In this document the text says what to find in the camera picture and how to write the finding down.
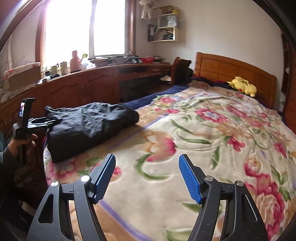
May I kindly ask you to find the phone on left gripper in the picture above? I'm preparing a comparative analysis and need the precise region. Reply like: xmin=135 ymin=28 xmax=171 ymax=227
xmin=18 ymin=97 xmax=36 ymax=128

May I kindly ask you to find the wooden wardrobe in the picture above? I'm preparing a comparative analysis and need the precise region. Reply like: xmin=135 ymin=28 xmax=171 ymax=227
xmin=281 ymin=33 xmax=295 ymax=133

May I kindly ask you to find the wooden desk chair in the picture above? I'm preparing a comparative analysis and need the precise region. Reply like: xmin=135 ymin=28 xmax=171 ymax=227
xmin=170 ymin=57 xmax=192 ymax=87

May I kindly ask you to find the dark denim jacket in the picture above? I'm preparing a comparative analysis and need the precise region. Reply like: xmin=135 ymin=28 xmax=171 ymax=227
xmin=45 ymin=102 xmax=139 ymax=163

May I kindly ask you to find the wooden bed headboard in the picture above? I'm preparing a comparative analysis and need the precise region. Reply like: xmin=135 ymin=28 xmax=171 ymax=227
xmin=194 ymin=52 xmax=276 ymax=108

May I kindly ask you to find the white wall shelf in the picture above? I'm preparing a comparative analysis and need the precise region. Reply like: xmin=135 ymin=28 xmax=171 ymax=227
xmin=147 ymin=5 xmax=181 ymax=43

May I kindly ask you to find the yellow plush toy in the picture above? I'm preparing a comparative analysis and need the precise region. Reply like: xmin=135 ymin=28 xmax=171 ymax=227
xmin=227 ymin=76 xmax=257 ymax=97

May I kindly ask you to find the floral bed blanket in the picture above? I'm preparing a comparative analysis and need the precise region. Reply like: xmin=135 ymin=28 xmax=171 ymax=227
xmin=43 ymin=80 xmax=295 ymax=240

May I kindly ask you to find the white cup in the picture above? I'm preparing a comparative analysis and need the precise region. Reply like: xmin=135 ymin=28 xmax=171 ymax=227
xmin=50 ymin=64 xmax=59 ymax=75

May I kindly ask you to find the white mug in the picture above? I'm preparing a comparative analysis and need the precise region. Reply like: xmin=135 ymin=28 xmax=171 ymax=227
xmin=60 ymin=61 xmax=68 ymax=76

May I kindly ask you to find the long wooden desk cabinet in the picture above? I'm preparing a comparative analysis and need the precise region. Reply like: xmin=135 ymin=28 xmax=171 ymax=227
xmin=1 ymin=64 xmax=171 ymax=133

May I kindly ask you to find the person's left hand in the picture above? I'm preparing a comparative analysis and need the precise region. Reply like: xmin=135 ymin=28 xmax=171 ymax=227
xmin=8 ymin=134 xmax=38 ymax=157

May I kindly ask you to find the white hanging plush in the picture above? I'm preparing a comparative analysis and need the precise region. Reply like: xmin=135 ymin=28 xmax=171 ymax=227
xmin=138 ymin=0 xmax=154 ymax=20

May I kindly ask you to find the pink thermos jug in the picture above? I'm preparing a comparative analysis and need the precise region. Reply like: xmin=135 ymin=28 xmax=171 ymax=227
xmin=70 ymin=50 xmax=82 ymax=73

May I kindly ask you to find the red basket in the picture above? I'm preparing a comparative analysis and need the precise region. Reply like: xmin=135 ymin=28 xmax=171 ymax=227
xmin=140 ymin=57 xmax=154 ymax=64

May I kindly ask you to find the navy blue bed sheet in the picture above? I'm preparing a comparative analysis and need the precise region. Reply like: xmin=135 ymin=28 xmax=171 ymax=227
xmin=123 ymin=84 xmax=189 ymax=110

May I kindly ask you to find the cardboard box with cloth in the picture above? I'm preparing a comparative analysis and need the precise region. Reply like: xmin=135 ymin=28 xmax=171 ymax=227
xmin=1 ymin=62 xmax=41 ymax=104

